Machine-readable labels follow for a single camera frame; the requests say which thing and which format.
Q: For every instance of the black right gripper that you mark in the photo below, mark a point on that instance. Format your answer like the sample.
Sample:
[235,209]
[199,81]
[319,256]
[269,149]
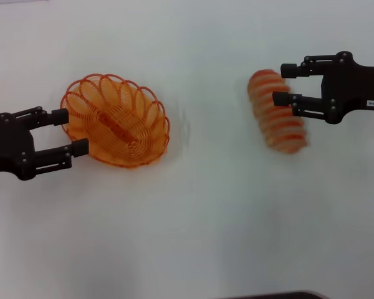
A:
[355,87]

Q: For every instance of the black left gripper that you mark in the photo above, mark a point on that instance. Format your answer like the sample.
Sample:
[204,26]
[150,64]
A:
[9,143]

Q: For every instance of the sliced bread loaf toy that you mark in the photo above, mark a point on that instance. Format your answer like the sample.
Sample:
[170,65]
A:
[277,124]

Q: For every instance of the dark rounded robot base edge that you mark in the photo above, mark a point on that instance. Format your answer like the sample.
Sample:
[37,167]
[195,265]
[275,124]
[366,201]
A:
[277,295]

